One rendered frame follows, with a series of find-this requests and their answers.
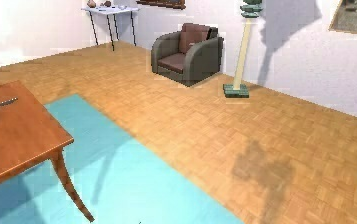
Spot gold framed wall painting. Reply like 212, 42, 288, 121
329, 0, 357, 37

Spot brown framed wall painting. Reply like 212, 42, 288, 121
135, 0, 187, 11

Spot brown wooden table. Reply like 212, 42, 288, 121
0, 79, 96, 223

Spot turquoise floor rug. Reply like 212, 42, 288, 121
0, 93, 245, 224

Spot grey armchair with brown cushions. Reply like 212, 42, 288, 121
150, 22, 225, 88

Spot cream floor lamp green base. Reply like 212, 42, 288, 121
222, 0, 264, 99

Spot white side table black legs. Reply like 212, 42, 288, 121
81, 5, 140, 52

